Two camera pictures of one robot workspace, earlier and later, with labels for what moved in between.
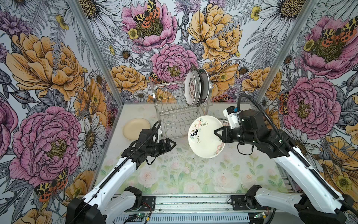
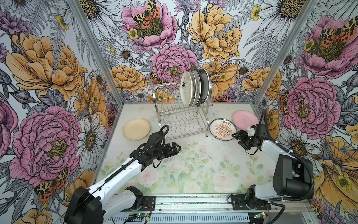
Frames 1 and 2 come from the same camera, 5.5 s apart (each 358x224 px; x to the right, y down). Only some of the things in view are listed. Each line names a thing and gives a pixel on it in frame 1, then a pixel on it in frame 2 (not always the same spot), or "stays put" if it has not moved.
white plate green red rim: (205, 87) stays put
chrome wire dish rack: (174, 113) stays put
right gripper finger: (223, 137) -> (240, 134)
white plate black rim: (198, 87) stays put
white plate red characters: (190, 88) stays put
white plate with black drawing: (203, 141) -> (186, 88)
